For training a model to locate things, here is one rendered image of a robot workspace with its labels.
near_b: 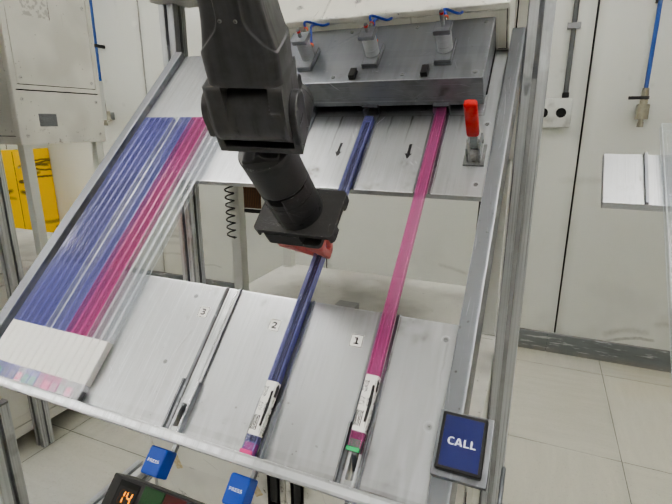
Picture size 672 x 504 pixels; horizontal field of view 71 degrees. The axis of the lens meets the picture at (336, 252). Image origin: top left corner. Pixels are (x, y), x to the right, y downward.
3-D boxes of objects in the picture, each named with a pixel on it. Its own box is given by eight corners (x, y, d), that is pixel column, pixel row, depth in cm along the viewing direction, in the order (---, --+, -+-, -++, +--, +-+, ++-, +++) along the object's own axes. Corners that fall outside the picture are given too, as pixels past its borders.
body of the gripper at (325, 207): (277, 194, 60) (252, 155, 54) (351, 200, 56) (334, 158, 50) (258, 237, 57) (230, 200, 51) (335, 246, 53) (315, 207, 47)
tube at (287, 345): (255, 457, 50) (251, 455, 49) (244, 453, 51) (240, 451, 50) (374, 121, 73) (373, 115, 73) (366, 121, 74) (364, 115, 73)
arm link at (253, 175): (227, 166, 45) (281, 160, 43) (243, 115, 48) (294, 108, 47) (256, 208, 51) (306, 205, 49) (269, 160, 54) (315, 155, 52)
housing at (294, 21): (508, 82, 78) (510, 1, 67) (257, 89, 97) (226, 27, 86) (513, 50, 82) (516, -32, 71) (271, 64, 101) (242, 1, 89)
